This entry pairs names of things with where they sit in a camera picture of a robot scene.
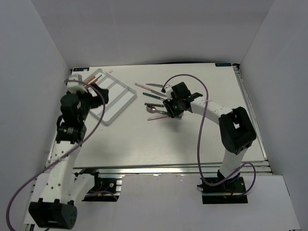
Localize red chopstick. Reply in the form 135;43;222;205
84;76;96;84

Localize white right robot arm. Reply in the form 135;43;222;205
161;82;257;192

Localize blue label sticker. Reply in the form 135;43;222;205
73;67;90;72
215;63;232;67

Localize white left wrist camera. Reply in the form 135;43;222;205
64;74;89;94

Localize green handled spoon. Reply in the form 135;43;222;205
146;106;168;115

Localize dark handled knife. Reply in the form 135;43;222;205
145;83;163;88

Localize blue label sticker left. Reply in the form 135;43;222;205
73;67;90;72

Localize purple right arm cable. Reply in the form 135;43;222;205
161;74;256;195

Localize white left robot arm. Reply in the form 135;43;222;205
28;83;109;230

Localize white compartment tray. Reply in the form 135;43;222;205
72;68;137;125

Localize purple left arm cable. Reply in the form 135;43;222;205
5;79;108;231

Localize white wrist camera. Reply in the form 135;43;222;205
161;84;175;101
64;74;89;94

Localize blue label sticker right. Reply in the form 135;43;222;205
215;63;232;67

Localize pink handled knife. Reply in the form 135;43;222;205
135;83;166;97

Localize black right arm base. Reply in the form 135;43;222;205
197;177;248;205

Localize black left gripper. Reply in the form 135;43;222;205
73;82;109;121

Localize dark handled fork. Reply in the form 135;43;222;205
144;103;164;107

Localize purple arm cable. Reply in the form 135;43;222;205
5;79;108;231
161;74;256;195

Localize green handled fork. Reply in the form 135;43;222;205
142;92;165;101

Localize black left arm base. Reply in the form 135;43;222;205
79;168;122;202

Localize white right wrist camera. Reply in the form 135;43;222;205
161;84;175;101

